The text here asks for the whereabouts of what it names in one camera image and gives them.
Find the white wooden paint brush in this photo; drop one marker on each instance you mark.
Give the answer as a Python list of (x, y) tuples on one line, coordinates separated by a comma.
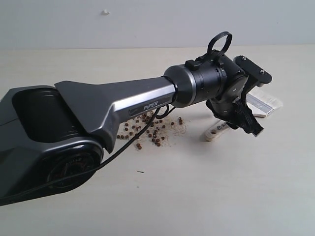
[(262, 105)]

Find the small white wall hook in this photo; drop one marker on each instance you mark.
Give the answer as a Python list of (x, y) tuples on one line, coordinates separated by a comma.
[(105, 12)]

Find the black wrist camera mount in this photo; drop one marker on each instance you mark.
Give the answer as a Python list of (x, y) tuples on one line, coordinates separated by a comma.
[(257, 77)]

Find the brown pellets and crumbs pile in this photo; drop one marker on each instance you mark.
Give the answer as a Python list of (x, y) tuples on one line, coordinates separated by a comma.
[(160, 133)]

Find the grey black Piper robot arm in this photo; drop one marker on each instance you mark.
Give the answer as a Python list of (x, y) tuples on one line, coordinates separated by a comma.
[(52, 138)]

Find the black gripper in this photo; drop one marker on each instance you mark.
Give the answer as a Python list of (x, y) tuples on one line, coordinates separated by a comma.
[(236, 113)]

